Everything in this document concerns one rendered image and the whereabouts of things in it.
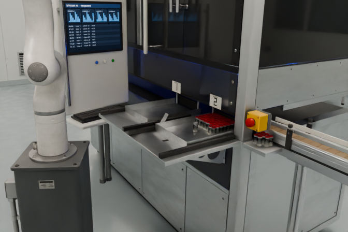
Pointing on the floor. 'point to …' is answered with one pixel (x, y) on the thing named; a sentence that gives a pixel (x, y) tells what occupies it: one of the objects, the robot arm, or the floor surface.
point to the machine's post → (246, 95)
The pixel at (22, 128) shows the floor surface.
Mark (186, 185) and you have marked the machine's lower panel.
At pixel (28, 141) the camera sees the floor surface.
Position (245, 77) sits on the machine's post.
